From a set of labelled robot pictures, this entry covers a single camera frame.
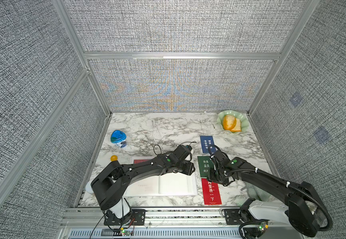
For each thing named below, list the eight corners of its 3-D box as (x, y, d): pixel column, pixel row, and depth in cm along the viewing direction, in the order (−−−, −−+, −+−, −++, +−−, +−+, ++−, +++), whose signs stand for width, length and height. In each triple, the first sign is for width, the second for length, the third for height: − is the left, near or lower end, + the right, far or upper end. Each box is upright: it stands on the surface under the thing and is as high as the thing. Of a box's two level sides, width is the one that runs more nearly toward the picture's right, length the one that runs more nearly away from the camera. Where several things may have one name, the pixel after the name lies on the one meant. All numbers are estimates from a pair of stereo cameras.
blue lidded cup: (114, 148, 101) (109, 140, 93) (117, 138, 106) (112, 129, 98) (127, 148, 101) (123, 140, 93) (129, 138, 106) (125, 129, 98)
